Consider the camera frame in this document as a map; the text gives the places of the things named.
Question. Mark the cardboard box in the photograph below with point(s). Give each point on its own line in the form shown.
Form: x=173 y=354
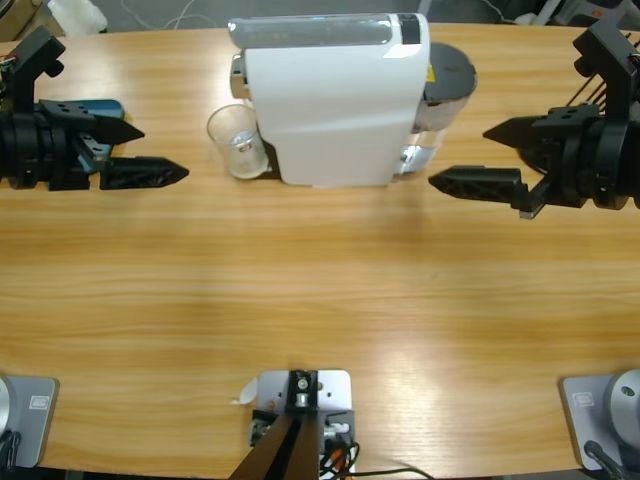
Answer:
x=15 y=10

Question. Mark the clear drinking glass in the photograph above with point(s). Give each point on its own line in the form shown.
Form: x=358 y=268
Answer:
x=235 y=130

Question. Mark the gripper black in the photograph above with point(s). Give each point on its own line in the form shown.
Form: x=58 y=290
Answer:
x=35 y=150
x=590 y=160

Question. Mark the arm grey base plate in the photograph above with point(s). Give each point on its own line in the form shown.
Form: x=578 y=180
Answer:
x=35 y=415
x=600 y=415

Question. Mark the teal plastic tray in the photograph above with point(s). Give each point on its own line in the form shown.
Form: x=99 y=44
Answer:
x=107 y=106

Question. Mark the white capsule coffee machine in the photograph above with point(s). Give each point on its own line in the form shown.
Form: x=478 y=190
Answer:
x=330 y=110

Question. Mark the yellow warning sticker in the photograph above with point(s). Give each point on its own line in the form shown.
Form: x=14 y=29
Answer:
x=430 y=75

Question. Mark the black capsule holder with rods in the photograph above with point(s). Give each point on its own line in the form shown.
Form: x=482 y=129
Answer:
x=531 y=159

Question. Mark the white furniture frame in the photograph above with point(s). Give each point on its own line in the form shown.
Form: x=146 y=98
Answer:
x=550 y=10

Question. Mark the grey machine lever lid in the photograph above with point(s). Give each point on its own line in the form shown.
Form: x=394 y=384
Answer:
x=310 y=30

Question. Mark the white paper tab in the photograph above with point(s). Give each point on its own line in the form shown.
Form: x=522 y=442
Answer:
x=247 y=392

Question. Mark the wrist camera black bracket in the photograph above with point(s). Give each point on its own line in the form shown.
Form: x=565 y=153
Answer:
x=610 y=60
x=30 y=55

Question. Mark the white block with dark post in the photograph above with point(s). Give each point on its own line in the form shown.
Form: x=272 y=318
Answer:
x=330 y=390

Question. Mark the clear water tank black lid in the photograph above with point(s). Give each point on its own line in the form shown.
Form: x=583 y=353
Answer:
x=450 y=65

